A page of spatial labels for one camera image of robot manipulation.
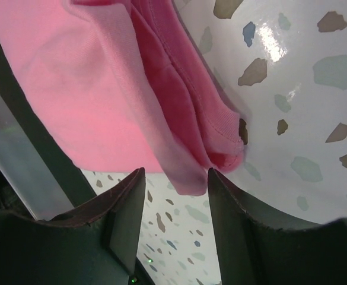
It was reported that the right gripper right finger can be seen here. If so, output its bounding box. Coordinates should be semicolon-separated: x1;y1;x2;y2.
208;169;347;284

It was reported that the pink t shirt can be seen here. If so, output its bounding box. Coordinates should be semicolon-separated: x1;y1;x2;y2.
0;1;244;195

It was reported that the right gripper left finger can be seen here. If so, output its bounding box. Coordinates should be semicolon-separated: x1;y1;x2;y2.
0;168;146;284

